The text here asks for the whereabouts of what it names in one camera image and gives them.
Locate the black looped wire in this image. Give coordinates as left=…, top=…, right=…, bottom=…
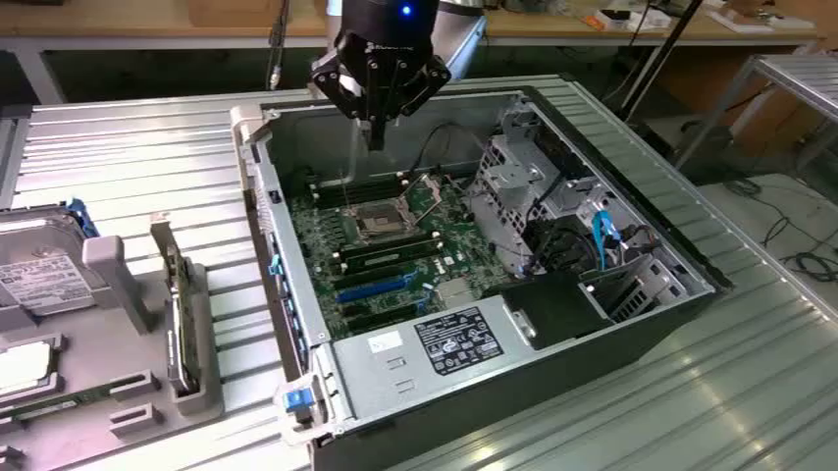
left=409, top=122, right=491, bottom=179

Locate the thin grey camera cable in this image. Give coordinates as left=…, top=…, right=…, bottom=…
left=264, top=0, right=295, bottom=92

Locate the metal socket cover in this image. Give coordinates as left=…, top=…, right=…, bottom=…
left=395, top=173, right=448, bottom=218

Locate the wooden desk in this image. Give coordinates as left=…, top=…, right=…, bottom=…
left=0, top=0, right=823, bottom=104

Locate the white flat package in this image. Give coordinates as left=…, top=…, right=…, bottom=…
left=703, top=5, right=778, bottom=34

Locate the black wire bundle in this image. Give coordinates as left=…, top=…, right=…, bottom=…
left=523, top=218, right=600, bottom=276

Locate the white flat box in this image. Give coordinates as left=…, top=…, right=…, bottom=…
left=611, top=12, right=672, bottom=33

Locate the green motherboard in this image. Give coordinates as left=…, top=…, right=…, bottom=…
left=287, top=169, right=519, bottom=340

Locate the silver power supply unit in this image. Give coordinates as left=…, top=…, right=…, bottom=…
left=325, top=293, right=548, bottom=426

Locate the thin metal locking lever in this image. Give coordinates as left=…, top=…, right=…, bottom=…
left=337, top=166, right=355, bottom=220

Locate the green graphics card black fan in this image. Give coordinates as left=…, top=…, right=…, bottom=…
left=148, top=210, right=209, bottom=396

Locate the grey parts rack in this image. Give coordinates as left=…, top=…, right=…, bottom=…
left=0, top=235, right=225, bottom=471

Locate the silver chipset heatsink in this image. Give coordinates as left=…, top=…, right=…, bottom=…
left=435, top=280, right=479, bottom=303

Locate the hard disk with blue carrier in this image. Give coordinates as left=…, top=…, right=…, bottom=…
left=0, top=198, right=105, bottom=318

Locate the CPU socket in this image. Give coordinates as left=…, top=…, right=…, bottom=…
left=348, top=199, right=421, bottom=242

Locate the black slanted pole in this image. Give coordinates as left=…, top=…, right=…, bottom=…
left=617, top=0, right=702, bottom=117

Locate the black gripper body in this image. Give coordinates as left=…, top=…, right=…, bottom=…
left=329, top=0, right=439, bottom=92

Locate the black RAM slot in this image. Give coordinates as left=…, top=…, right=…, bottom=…
left=319, top=182, right=407, bottom=200
left=339, top=238, right=437, bottom=265
left=317, top=177, right=404, bottom=195
left=337, top=234, right=433, bottom=259
left=336, top=229, right=431, bottom=254
left=316, top=172, right=401, bottom=190
left=341, top=243, right=441, bottom=274
left=320, top=186, right=411, bottom=205

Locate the silver disk bay cage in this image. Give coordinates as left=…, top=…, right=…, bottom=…
left=467, top=131, right=593, bottom=269

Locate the silver CPU chip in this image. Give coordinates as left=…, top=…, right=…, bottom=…
left=0, top=340, right=58, bottom=394

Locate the black silver PC case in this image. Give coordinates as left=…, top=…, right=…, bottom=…
left=228, top=73, right=734, bottom=471

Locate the long black expansion slot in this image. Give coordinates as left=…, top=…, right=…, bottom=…
left=343, top=301, right=420, bottom=323
left=345, top=313, right=424, bottom=335
left=331, top=267, right=420, bottom=293

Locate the black cable bundle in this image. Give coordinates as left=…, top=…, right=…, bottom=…
left=762, top=193, right=838, bottom=284

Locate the aluminium frame table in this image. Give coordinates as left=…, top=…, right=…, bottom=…
left=672, top=52, right=838, bottom=171

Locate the vented metal disk bay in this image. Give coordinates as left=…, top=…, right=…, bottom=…
left=575, top=254, right=708, bottom=328

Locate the green RAM stick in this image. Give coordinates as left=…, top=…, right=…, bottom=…
left=0, top=380, right=142, bottom=423

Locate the blue flat wire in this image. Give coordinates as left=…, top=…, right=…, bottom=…
left=591, top=210, right=621, bottom=272

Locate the brown wooden cabinet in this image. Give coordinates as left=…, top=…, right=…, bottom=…
left=654, top=46, right=816, bottom=148

